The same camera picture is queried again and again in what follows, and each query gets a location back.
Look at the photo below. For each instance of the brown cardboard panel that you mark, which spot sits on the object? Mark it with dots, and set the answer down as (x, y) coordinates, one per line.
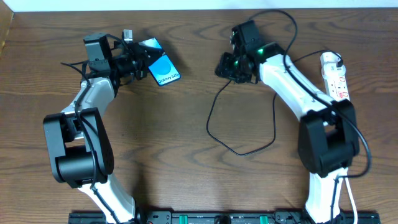
(6, 17)

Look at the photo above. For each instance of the white USB charger plug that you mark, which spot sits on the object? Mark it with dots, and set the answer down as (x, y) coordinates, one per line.
(331, 57)

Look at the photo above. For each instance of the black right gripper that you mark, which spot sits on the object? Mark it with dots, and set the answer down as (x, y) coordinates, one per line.
(226, 70)

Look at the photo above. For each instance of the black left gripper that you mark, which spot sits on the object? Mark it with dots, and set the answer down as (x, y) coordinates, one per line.
(140, 59)

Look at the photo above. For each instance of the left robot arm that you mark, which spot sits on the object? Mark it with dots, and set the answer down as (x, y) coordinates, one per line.
(79, 149)

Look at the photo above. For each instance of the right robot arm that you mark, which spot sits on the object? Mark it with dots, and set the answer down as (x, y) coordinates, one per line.
(326, 141)

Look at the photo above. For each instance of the white power strip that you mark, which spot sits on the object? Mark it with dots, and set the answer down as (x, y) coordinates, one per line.
(335, 82)

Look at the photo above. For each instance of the blue Galaxy smartphone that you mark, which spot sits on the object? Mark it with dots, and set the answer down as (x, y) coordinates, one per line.
(163, 70)

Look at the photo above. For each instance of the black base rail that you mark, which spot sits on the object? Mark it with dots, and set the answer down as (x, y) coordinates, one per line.
(280, 216)

